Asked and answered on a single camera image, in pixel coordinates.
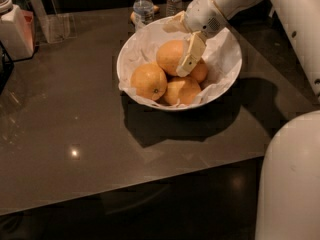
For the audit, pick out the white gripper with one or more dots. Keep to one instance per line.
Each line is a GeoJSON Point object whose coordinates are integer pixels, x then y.
{"type": "Point", "coordinates": [202, 16]}

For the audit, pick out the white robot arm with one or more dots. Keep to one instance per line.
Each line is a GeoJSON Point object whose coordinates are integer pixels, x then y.
{"type": "Point", "coordinates": [289, 190]}

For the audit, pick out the top orange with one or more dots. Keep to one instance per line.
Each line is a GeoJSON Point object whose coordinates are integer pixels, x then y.
{"type": "Point", "coordinates": [168, 56]}

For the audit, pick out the orange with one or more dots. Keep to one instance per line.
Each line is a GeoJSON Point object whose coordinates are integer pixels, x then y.
{"type": "Point", "coordinates": [200, 71]}
{"type": "Point", "coordinates": [181, 90]}
{"type": "Point", "coordinates": [168, 56]}
{"type": "Point", "coordinates": [150, 81]}

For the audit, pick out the back right orange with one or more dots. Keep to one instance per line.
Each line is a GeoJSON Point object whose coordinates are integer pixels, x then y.
{"type": "Point", "coordinates": [200, 71]}

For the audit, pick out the white bowl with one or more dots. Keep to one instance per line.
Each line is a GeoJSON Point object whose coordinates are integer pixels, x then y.
{"type": "Point", "coordinates": [147, 62]}

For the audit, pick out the front right orange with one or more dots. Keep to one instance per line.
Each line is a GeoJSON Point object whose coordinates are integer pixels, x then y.
{"type": "Point", "coordinates": [181, 90]}

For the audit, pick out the front left orange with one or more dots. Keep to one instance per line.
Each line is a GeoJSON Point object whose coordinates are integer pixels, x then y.
{"type": "Point", "coordinates": [150, 81]}

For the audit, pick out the small tan object behind bottle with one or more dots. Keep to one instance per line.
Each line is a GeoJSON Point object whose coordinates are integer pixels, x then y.
{"type": "Point", "coordinates": [156, 9]}

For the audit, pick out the white paper liner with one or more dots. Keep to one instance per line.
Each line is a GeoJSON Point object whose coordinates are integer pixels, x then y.
{"type": "Point", "coordinates": [222, 56]}

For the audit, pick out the clear water bottle white cap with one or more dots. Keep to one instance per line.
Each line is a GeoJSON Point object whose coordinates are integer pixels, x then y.
{"type": "Point", "coordinates": [142, 4]}

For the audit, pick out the white napkin dispenser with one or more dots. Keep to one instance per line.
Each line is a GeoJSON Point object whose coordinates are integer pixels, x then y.
{"type": "Point", "coordinates": [16, 30]}

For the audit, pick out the black wire rack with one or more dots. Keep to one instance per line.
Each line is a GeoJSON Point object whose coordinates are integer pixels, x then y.
{"type": "Point", "coordinates": [6, 66]}

